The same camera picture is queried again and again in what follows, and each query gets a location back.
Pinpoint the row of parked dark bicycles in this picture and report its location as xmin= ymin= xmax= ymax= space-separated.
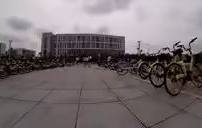
xmin=0 ymin=55 xmax=77 ymax=80

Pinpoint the pole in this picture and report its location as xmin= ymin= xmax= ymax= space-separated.
xmin=136 ymin=40 xmax=142 ymax=56
xmin=8 ymin=39 xmax=14 ymax=56

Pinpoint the low pale building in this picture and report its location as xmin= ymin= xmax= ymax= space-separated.
xmin=11 ymin=47 xmax=37 ymax=58

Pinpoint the grey paved slab plaza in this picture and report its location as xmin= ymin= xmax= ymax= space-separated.
xmin=0 ymin=63 xmax=202 ymax=128

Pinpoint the large grey multistorey building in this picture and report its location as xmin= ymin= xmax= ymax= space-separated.
xmin=40 ymin=31 xmax=126 ymax=60

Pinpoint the row of parked yellow bicycles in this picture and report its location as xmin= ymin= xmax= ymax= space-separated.
xmin=100 ymin=36 xmax=202 ymax=97

